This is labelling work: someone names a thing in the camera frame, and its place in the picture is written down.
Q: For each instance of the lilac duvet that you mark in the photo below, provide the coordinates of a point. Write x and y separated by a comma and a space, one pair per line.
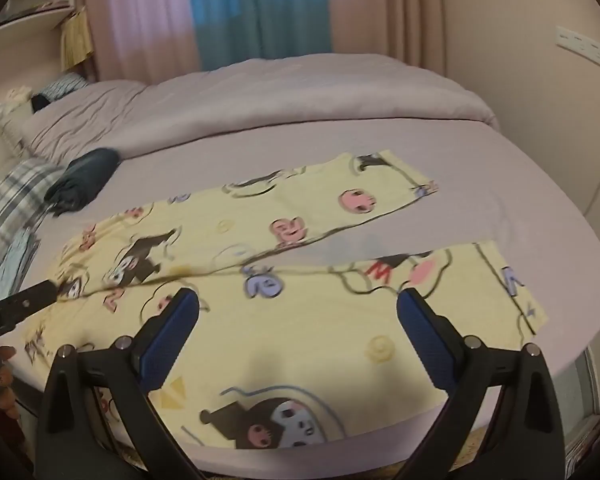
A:
305, 100

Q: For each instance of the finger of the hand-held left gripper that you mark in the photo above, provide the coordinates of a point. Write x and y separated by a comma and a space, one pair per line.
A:
30, 300

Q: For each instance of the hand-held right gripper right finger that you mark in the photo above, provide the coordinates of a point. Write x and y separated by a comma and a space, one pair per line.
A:
422, 332

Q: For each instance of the pink curtain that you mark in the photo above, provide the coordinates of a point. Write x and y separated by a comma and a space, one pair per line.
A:
380, 5
140, 15

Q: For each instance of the dark navy folded cloth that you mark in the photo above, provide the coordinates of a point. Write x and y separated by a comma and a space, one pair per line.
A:
82, 175

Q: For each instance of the yellow cartoon print pants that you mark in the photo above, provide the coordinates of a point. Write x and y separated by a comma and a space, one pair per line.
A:
305, 335

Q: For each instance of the yellow hanging paper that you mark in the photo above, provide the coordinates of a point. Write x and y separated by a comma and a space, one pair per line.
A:
76, 40

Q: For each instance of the light blue cloth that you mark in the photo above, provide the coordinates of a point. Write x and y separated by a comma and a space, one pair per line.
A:
10, 265

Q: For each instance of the white spotted soft item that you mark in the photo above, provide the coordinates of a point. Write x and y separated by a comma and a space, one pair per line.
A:
2, 107

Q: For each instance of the grey plaid cloth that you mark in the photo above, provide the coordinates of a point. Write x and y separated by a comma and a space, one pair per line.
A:
20, 195

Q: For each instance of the lilac wrinkled pillow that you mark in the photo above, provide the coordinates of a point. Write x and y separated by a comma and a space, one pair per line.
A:
80, 120

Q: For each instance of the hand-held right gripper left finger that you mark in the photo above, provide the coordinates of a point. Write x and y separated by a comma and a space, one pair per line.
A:
172, 330

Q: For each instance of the white perforated wall strip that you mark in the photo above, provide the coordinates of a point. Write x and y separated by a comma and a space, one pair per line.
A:
587, 50

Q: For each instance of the bed with lilac sheet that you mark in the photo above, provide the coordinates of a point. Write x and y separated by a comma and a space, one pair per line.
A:
480, 200

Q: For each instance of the dark striped cloth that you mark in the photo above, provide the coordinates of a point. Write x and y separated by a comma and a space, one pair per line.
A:
60, 87

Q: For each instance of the blue curtain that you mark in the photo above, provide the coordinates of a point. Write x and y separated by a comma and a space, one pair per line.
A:
260, 10

